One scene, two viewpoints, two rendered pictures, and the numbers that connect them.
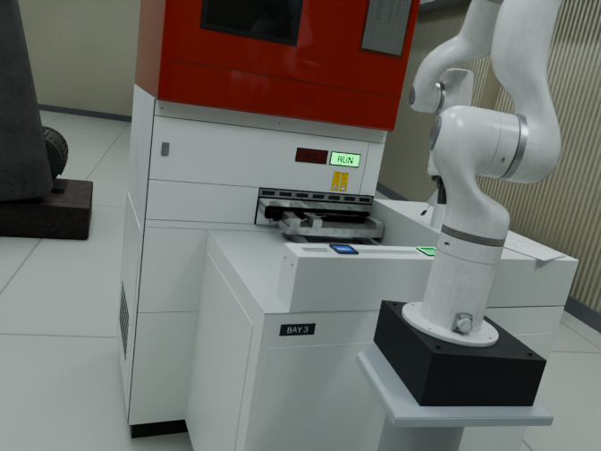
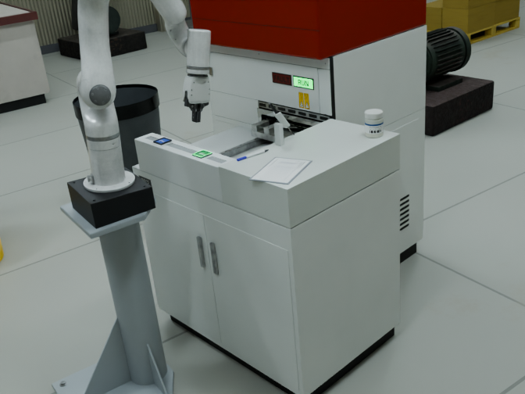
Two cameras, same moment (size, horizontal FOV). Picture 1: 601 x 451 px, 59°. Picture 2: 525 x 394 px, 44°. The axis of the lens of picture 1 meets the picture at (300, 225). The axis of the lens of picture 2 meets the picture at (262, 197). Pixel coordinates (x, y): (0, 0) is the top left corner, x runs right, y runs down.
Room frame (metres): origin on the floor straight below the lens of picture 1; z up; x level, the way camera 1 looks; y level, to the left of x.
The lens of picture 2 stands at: (0.86, -2.63, 1.84)
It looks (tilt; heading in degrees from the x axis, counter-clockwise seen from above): 25 degrees down; 73
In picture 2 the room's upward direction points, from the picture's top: 6 degrees counter-clockwise
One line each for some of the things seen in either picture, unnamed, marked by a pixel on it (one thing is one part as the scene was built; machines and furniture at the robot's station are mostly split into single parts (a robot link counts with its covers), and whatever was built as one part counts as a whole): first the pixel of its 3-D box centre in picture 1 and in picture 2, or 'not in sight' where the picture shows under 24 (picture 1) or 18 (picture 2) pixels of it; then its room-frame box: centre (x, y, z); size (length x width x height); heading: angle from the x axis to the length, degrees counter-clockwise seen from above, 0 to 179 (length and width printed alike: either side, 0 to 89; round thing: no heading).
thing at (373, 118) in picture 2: not in sight; (373, 123); (1.98, -0.53, 1.01); 0.07 x 0.07 x 0.10
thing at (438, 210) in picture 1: (436, 205); (281, 127); (1.65, -0.42, 1.03); 0.06 x 0.04 x 0.13; 24
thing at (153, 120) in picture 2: not in sight; (125, 145); (1.24, 1.68, 0.36); 0.56 x 0.56 x 0.72
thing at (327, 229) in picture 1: (331, 229); (285, 137); (1.77, -0.11, 0.87); 0.36 x 0.08 x 0.03; 114
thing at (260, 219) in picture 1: (315, 214); (292, 125); (1.83, -0.05, 0.89); 0.44 x 0.02 x 0.10; 114
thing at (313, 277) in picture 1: (385, 276); (184, 164); (1.29, -0.24, 0.89); 0.55 x 0.09 x 0.14; 114
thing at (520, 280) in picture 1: (459, 246); (312, 167); (1.71, -0.54, 0.89); 0.62 x 0.35 x 0.14; 24
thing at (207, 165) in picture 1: (273, 174); (265, 91); (1.77, 0.12, 1.02); 0.81 x 0.03 x 0.40; 114
